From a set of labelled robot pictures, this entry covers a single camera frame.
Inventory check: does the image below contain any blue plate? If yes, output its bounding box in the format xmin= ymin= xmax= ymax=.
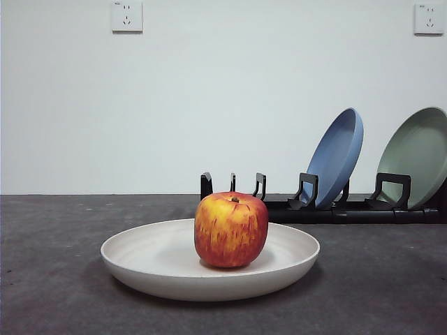
xmin=300 ymin=107 xmax=365 ymax=209

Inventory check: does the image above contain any white wall socket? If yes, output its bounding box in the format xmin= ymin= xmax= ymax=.
xmin=111 ymin=0 xmax=144 ymax=34
xmin=413 ymin=3 xmax=445 ymax=36

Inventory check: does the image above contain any pale yellow plate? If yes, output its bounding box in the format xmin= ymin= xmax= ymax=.
xmin=100 ymin=218 xmax=321 ymax=302

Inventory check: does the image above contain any green plate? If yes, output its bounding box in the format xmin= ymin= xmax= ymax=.
xmin=376 ymin=106 xmax=447 ymax=211

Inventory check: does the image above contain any red yellow apple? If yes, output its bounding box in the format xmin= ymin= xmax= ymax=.
xmin=193 ymin=191 xmax=270 ymax=269

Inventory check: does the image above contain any black plate rack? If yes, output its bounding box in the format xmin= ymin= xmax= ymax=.
xmin=200 ymin=171 xmax=447 ymax=225

